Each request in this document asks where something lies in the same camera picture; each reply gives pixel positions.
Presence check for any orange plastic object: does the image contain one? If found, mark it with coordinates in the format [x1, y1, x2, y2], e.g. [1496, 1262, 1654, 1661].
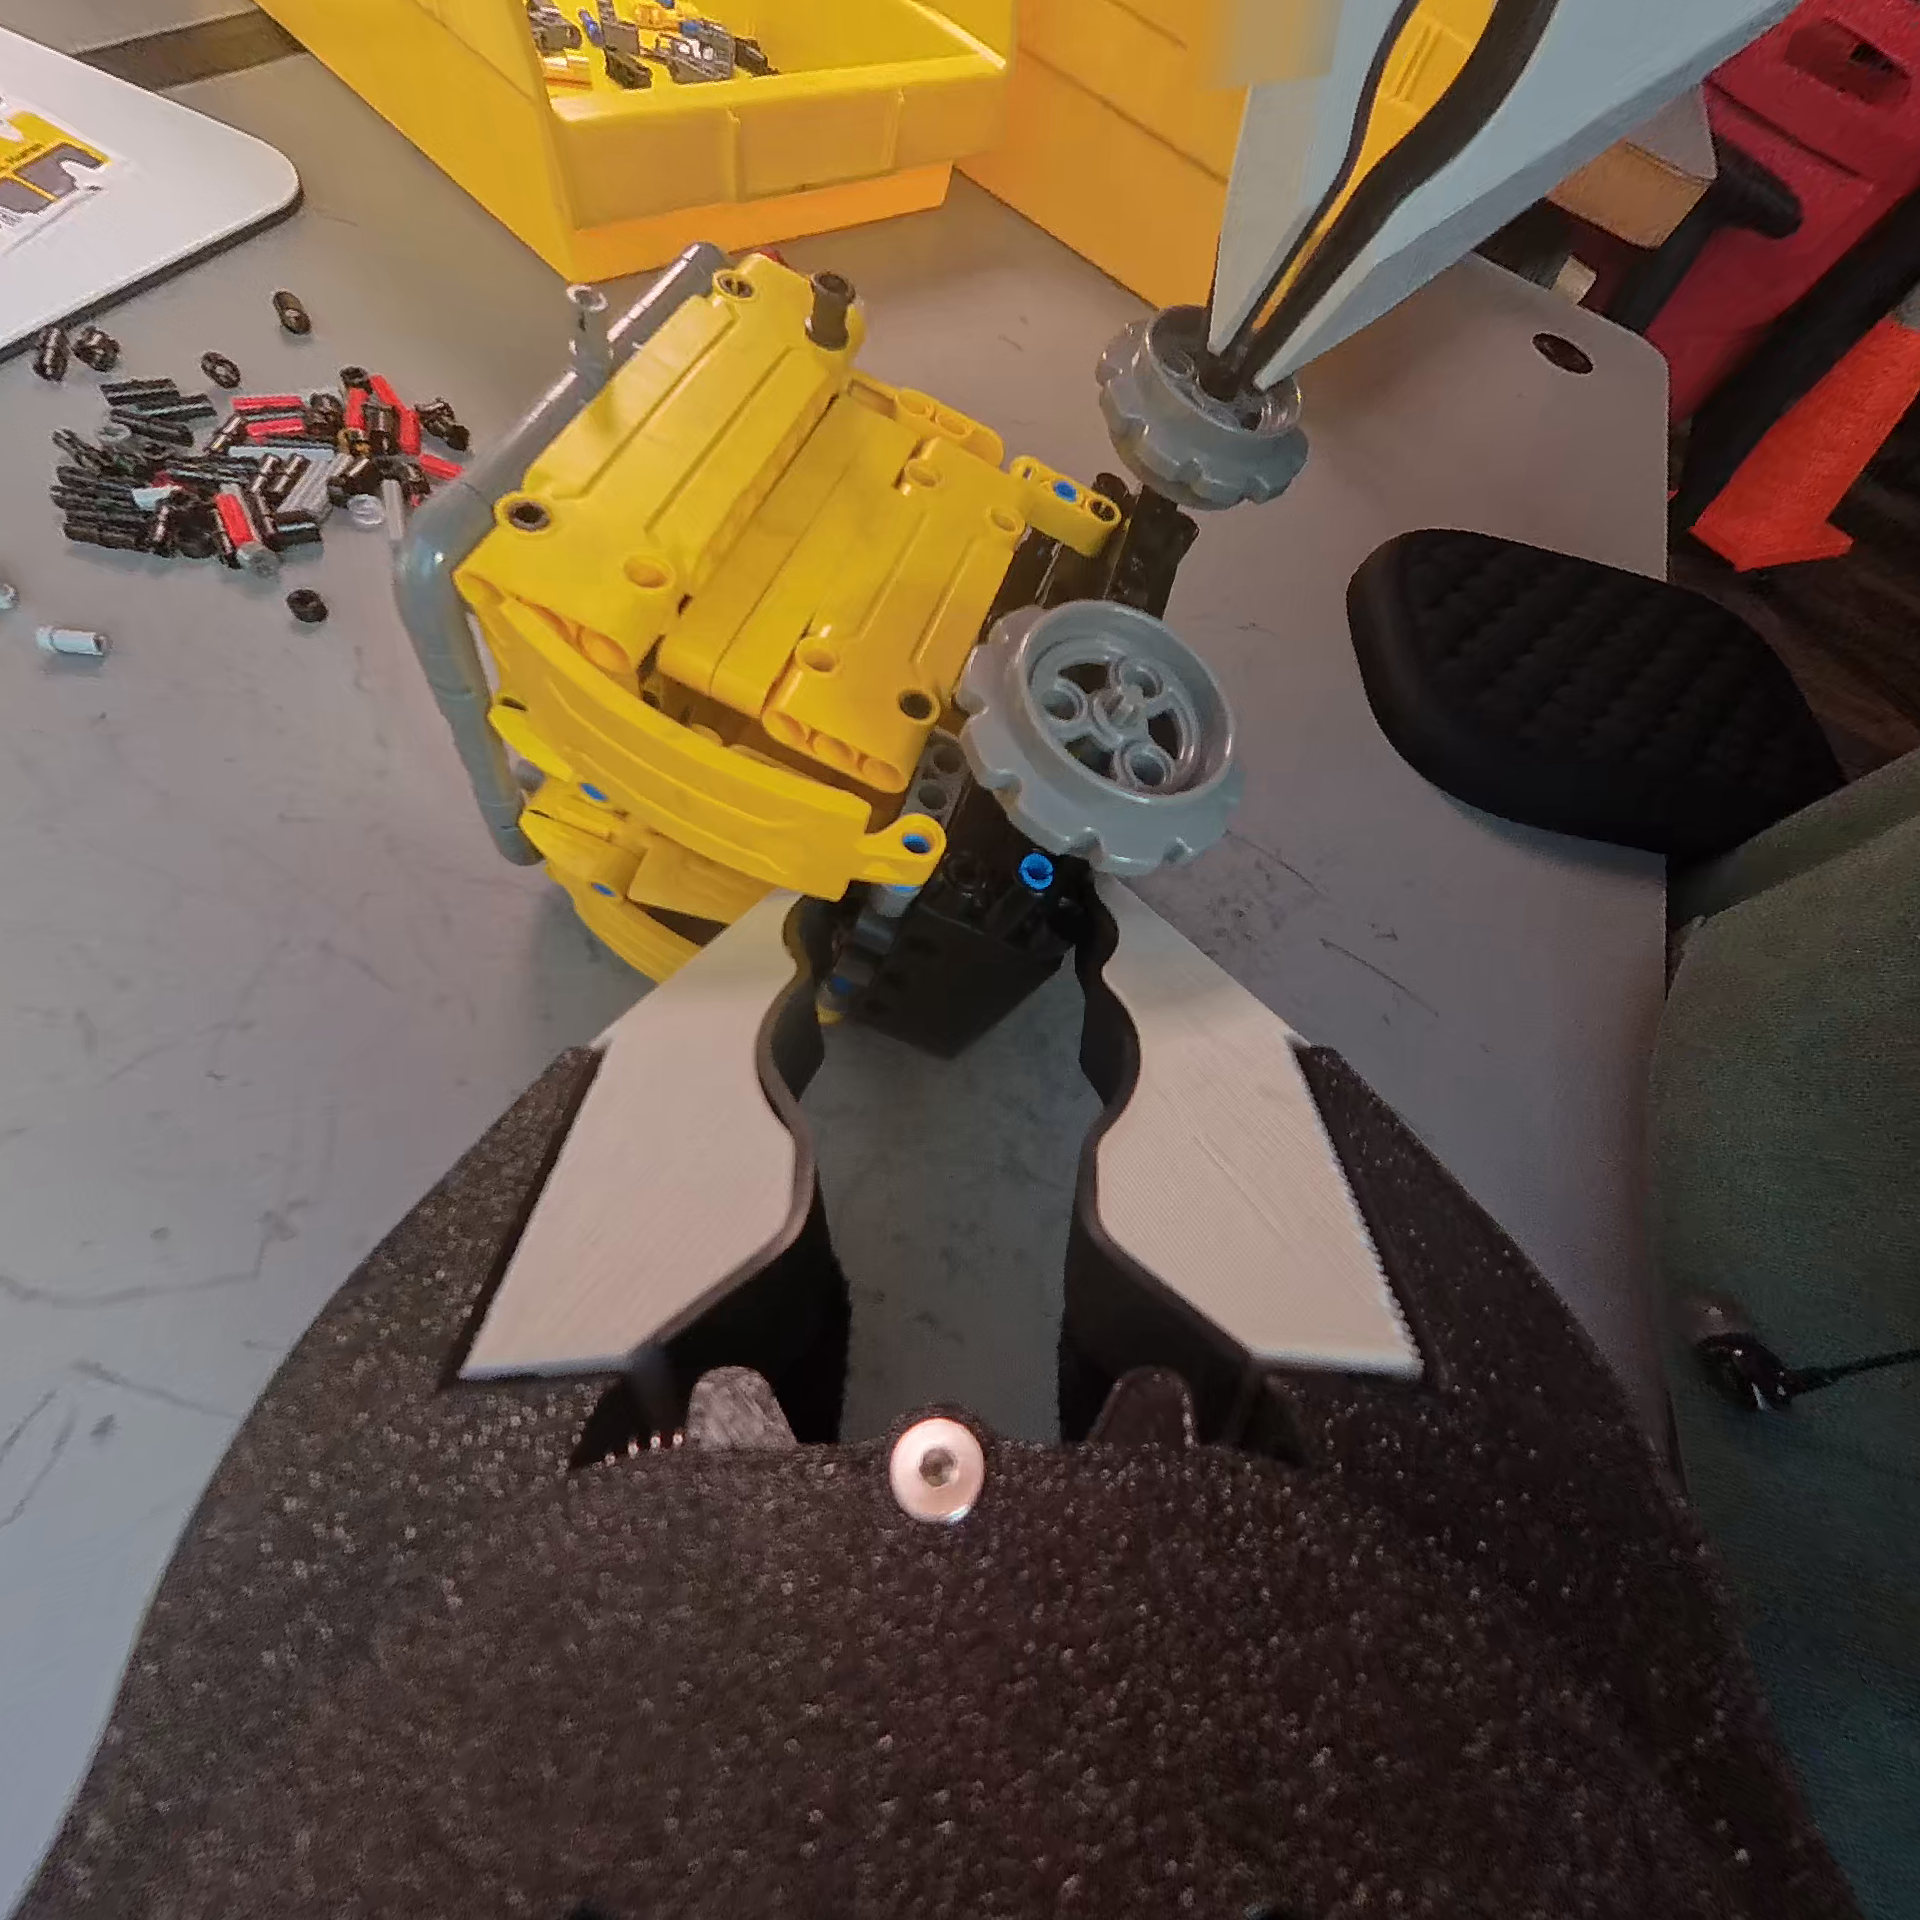
[1689, 290, 1920, 571]

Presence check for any pile of small lego pins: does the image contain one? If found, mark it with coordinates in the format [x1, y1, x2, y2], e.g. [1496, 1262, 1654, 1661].
[28, 290, 472, 622]

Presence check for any yellow lego vehicle model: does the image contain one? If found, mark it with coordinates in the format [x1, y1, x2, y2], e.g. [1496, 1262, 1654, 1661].
[391, 238, 1202, 1059]

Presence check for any black armrest pad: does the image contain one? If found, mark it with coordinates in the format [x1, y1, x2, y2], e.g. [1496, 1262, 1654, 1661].
[1345, 530, 1847, 858]

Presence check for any grey lego wheel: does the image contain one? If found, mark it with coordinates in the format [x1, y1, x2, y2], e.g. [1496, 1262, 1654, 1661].
[1094, 304, 1310, 511]
[952, 605, 1247, 877]

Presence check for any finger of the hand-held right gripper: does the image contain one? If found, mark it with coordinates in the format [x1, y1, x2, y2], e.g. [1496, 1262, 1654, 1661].
[1236, 0, 1803, 398]
[1209, 0, 1420, 403]

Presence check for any lego sticker sheet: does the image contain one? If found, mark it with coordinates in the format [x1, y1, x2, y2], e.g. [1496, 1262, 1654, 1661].
[0, 92, 116, 271]

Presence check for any red plastic case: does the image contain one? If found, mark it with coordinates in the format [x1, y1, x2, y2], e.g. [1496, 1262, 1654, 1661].
[1642, 0, 1920, 420]

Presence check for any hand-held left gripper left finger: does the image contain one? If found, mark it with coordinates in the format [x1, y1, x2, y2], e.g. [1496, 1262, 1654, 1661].
[454, 897, 847, 1469]

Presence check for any person's green sweatshirt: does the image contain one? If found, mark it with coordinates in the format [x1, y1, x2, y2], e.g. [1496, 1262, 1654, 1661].
[1642, 752, 1920, 1920]

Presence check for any black drawstring toggle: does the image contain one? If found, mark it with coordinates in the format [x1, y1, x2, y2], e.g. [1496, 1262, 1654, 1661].
[1693, 1325, 1920, 1413]

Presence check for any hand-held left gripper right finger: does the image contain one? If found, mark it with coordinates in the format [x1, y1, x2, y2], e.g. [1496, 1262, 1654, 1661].
[1055, 882, 1424, 1452]

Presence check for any heap of mixed lego parts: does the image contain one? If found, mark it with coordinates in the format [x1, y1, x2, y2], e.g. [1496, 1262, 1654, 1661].
[516, 0, 780, 93]

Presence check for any yellow storage bin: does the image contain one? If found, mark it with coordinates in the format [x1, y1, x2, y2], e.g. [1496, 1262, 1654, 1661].
[255, 0, 1010, 284]
[957, 0, 1519, 323]

